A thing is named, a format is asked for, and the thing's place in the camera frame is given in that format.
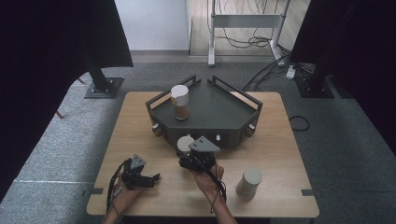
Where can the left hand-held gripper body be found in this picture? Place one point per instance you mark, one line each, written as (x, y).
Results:
(132, 175)

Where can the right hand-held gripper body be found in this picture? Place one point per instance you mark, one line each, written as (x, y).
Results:
(200, 158)

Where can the orange spice jar beige lid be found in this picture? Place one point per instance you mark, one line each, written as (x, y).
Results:
(185, 144)

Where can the black corner shelf rack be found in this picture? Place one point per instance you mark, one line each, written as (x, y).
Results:
(211, 109)

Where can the pale spice jar beige lid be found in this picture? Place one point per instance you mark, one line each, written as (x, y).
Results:
(249, 183)

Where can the white spout lid spice jar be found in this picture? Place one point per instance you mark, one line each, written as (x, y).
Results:
(180, 99)

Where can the person's right hand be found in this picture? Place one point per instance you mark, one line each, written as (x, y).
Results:
(208, 183)

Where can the person's left hand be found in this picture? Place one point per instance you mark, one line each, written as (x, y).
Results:
(124, 200)

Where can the grey tape tab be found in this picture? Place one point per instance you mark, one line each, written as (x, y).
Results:
(307, 192)
(97, 191)

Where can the black stand base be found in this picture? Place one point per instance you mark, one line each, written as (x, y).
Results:
(314, 87)
(104, 88)

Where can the brown wooden leg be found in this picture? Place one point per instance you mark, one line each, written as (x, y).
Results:
(59, 114)
(81, 81)

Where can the white power strip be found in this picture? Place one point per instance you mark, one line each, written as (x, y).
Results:
(291, 72)

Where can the black curtain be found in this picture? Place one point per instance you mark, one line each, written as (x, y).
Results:
(46, 62)
(358, 46)

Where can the white metal stand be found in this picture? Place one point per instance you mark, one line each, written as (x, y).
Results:
(246, 21)

